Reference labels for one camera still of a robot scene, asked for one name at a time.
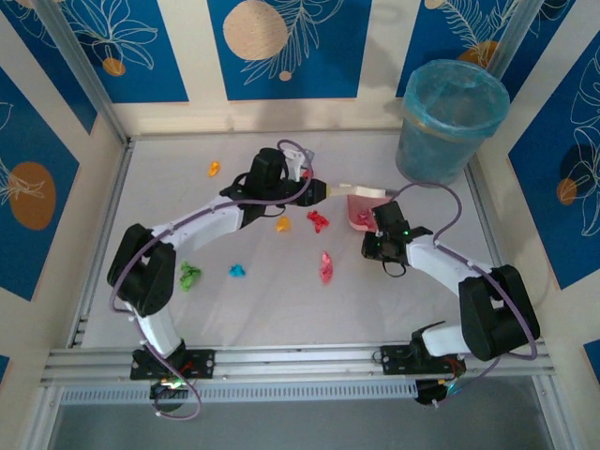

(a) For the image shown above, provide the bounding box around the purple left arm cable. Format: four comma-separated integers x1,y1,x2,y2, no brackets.
108,138,314,421

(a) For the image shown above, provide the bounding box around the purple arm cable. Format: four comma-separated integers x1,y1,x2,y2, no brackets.
108,138,314,421
387,181,540,409

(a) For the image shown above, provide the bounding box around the aluminium frame post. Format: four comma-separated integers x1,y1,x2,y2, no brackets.
487,0,577,102
32,0,132,146

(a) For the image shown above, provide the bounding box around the grey slotted cable duct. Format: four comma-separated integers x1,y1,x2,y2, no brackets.
59,378,419,405

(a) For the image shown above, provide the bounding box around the blue plastic bin liner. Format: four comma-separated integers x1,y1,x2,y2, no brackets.
402,59,512,143

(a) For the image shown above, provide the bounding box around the blue floral wall poster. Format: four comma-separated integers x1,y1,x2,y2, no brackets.
508,32,600,291
0,0,98,136
0,65,81,302
395,0,533,99
207,0,375,102
60,0,190,105

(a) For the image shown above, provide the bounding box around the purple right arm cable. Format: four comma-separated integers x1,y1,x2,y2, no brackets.
387,181,540,409

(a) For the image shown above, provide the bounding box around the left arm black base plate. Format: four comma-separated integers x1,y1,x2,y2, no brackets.
129,349,217,382

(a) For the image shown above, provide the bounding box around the grey round trash bin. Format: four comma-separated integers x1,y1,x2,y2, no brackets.
395,59,511,189

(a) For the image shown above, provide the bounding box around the green paper scrap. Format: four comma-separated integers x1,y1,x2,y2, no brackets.
179,261,203,293

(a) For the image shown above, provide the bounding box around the pink plastic dustpan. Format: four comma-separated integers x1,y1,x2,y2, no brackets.
345,194,391,233

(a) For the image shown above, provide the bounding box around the wide aluminium frame rail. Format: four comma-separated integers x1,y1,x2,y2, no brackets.
39,340,549,386

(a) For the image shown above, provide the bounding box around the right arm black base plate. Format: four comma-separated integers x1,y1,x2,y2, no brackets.
380,344,468,376

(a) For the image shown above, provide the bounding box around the white brush with grey bristles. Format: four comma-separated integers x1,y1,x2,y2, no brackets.
329,181,399,201

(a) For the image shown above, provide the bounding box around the aluminium table edge rail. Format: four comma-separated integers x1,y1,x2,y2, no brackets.
65,140,135,348
463,154,505,278

